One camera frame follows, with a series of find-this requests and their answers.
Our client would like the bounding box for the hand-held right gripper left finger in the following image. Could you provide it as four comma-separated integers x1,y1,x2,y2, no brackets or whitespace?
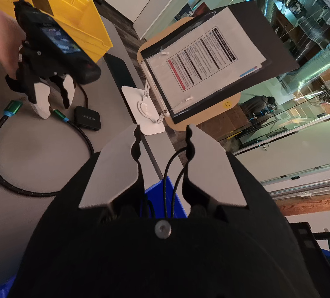
79,124,145,209

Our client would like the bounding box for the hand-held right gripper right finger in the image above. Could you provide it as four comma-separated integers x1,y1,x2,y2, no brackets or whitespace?
182,124,249,209

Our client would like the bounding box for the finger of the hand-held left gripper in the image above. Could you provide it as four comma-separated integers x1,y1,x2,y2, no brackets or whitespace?
53,74,76,109
30,80,52,120

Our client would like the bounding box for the black hdmi hub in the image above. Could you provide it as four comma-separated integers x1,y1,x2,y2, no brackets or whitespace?
74,105,101,131

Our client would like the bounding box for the person's left hand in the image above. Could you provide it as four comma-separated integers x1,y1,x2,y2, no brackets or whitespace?
0,11,26,79

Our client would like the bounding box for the yellow plastic bin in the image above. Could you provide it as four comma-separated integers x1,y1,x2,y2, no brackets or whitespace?
0,0,113,63

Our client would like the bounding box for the blue plastic bin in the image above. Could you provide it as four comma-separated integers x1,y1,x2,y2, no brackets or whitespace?
140,176,188,219

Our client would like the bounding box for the black flat pad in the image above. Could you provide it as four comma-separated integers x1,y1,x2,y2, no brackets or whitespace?
104,53,137,90

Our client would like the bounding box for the cardboard box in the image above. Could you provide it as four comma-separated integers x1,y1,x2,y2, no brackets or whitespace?
200,105,250,142

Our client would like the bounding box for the white stand base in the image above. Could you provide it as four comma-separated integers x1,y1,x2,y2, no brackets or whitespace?
121,85,165,136

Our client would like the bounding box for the instruction sheet display board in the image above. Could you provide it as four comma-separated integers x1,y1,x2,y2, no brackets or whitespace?
137,0,301,131

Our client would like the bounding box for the thin speckled cable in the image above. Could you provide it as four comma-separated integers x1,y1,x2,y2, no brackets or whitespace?
172,167,186,218
164,148,187,218

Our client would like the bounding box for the silver ventilation duct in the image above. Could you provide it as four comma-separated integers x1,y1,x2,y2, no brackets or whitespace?
266,0,330,87

